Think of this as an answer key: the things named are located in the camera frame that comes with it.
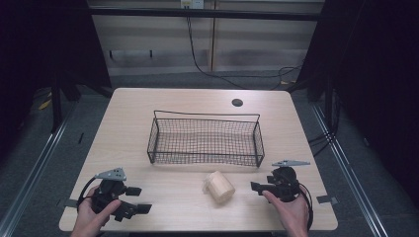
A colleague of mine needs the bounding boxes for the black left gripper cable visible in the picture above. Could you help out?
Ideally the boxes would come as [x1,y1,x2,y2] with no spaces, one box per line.
[76,176,101,212]

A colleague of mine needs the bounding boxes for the dark curtain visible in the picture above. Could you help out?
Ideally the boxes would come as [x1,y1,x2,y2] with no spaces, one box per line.
[0,0,113,162]
[286,0,419,211]

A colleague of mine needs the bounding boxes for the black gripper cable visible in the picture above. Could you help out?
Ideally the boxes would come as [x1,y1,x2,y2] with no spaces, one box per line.
[76,176,101,212]
[297,182,314,232]

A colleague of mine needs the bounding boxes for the metal floor rail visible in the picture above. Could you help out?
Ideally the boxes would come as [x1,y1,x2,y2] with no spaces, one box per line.
[0,100,81,237]
[310,103,391,237]

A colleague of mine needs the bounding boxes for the black floor cables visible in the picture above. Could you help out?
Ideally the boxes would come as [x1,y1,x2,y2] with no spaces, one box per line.
[307,130,338,158]

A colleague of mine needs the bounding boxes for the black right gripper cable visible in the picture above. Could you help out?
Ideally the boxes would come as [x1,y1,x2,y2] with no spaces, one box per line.
[297,182,314,232]

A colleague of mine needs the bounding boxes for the white wall socket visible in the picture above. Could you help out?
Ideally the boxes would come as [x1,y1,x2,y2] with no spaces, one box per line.
[180,0,206,10]

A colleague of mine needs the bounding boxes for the black horizontal bar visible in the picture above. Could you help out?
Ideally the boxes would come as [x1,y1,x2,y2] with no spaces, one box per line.
[88,7,325,22]

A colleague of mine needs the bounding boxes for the black metal stand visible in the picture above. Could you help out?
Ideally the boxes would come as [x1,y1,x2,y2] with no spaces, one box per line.
[49,73,64,133]

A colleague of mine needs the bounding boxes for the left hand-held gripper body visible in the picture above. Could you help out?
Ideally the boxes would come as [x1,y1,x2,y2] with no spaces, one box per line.
[90,167,132,222]

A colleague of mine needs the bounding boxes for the person's left hand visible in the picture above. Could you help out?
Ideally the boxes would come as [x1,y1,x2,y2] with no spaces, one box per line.
[70,186,123,237]

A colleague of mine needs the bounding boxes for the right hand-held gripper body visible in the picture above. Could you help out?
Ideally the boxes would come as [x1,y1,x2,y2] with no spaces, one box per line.
[266,160,311,203]

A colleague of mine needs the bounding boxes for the pale wooden cylinder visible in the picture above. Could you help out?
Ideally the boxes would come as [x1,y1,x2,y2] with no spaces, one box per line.
[202,170,236,204]

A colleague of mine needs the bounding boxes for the black wire mesh basket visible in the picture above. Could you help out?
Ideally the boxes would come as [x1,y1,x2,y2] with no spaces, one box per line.
[146,110,266,168]

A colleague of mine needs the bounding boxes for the black wall cable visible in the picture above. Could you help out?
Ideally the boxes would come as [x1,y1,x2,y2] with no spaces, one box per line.
[186,15,304,91]

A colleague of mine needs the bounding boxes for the yellow floor tape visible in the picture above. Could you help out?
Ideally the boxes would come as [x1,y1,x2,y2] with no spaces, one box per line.
[38,92,53,111]

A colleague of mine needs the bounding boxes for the person's right hand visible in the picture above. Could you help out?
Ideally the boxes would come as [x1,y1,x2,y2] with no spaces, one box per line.
[262,190,311,237]

